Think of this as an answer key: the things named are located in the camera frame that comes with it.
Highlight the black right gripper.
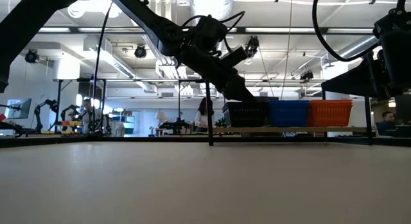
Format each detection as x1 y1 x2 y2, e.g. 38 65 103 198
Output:
320 7 411 101

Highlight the wooden shelf board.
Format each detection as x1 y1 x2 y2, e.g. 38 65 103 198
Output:
210 126 369 134

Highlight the black ceiling spotlight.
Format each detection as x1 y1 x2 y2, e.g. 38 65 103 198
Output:
24 49 40 64
134 45 148 59

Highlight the silver ventilation duct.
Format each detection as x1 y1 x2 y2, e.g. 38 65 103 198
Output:
189 0 234 21

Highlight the small grey monitor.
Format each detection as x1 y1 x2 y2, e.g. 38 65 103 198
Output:
6 98 33 119

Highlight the blue plastic basket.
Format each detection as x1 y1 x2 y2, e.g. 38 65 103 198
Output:
267 99 311 128

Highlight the large black monitor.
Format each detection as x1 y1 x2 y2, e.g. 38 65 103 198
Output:
394 98 411 125

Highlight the long black cable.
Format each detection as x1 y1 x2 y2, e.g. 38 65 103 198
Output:
92 2 113 135

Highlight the black aluminium table frame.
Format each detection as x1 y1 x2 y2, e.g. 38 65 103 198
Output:
0 134 411 148

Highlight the black overhead camera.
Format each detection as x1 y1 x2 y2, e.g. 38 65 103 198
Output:
245 36 260 58

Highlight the person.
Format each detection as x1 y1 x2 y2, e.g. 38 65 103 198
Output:
375 110 406 137
194 97 215 134
80 98 104 135

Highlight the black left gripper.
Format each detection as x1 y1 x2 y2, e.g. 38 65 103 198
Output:
178 47 258 103

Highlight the orange plastic basket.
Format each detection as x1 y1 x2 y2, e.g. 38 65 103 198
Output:
306 99 353 128

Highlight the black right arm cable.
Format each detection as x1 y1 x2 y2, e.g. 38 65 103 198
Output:
311 0 381 63

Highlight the black metal shelf frame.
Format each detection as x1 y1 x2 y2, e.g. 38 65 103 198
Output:
204 79 374 147

